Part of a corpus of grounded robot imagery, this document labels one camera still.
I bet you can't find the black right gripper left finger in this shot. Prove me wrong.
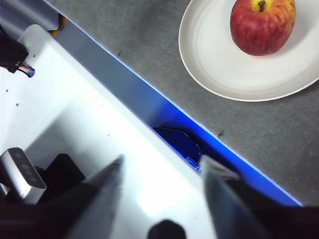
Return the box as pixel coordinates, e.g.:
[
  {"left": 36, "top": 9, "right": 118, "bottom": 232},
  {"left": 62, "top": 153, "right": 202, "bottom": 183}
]
[{"left": 0, "top": 154, "right": 125, "bottom": 239}]

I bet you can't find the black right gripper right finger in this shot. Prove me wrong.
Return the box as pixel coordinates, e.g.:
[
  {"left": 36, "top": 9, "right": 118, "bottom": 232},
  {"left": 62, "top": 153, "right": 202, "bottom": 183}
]
[{"left": 199, "top": 155, "right": 319, "bottom": 239}]

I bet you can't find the pale yellow cream plate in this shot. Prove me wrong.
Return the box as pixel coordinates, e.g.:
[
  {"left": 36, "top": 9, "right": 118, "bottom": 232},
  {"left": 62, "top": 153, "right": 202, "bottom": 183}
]
[{"left": 178, "top": 0, "right": 319, "bottom": 102}]

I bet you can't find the red yellow apple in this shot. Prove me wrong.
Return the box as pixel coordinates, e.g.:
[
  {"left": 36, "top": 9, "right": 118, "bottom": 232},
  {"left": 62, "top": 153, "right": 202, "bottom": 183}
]
[{"left": 230, "top": 0, "right": 297, "bottom": 56}]

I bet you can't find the blue glossy panel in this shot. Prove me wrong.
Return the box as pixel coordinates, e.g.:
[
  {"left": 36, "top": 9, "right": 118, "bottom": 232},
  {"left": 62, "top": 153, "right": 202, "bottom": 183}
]
[{"left": 152, "top": 126, "right": 203, "bottom": 172}]

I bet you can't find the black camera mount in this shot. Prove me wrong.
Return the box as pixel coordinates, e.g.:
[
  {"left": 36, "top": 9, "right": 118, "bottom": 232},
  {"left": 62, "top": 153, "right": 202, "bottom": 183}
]
[{"left": 33, "top": 153, "right": 87, "bottom": 197}]

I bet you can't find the silver depth camera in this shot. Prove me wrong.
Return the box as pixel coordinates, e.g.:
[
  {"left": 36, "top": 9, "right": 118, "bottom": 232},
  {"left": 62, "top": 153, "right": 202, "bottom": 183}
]
[{"left": 0, "top": 147, "right": 47, "bottom": 205}]

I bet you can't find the red black wire bundle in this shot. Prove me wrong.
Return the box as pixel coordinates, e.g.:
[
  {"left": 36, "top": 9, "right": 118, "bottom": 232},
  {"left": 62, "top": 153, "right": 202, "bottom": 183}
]
[{"left": 0, "top": 62, "right": 35, "bottom": 78}]

